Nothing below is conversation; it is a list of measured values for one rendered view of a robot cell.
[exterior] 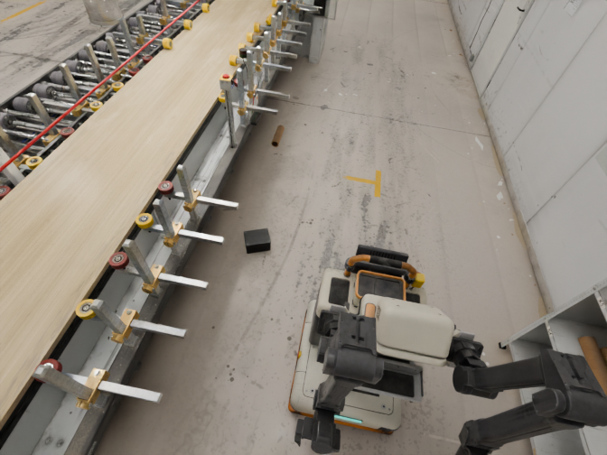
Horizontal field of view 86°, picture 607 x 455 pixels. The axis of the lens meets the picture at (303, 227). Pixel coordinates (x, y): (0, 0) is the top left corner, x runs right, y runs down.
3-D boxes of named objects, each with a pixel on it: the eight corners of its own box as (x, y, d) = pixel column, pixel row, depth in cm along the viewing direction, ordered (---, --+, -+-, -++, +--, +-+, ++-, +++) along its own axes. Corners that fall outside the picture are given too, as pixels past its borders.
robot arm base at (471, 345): (482, 342, 108) (446, 334, 109) (493, 357, 101) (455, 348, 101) (474, 365, 111) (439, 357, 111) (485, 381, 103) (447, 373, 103)
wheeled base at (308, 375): (305, 310, 236) (309, 294, 216) (392, 328, 233) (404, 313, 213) (285, 413, 194) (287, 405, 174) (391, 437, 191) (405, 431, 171)
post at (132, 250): (163, 293, 168) (134, 239, 130) (161, 300, 166) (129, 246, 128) (157, 292, 168) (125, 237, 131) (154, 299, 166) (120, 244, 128)
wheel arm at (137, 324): (188, 332, 142) (186, 329, 139) (184, 340, 140) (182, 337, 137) (94, 312, 144) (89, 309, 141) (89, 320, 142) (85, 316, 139)
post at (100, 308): (143, 344, 155) (103, 300, 118) (139, 351, 153) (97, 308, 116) (135, 342, 156) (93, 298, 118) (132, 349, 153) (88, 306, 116)
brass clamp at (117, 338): (141, 315, 146) (137, 311, 142) (126, 345, 137) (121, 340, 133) (127, 312, 146) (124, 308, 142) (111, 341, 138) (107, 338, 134)
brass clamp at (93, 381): (111, 374, 131) (107, 370, 127) (92, 411, 122) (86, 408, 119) (97, 370, 131) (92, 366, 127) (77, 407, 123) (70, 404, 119)
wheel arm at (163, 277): (209, 285, 160) (208, 281, 157) (206, 292, 158) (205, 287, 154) (125, 268, 162) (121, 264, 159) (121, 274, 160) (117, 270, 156)
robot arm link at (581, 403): (603, 349, 64) (552, 338, 65) (624, 429, 57) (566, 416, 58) (483, 373, 103) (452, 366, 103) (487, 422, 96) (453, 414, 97)
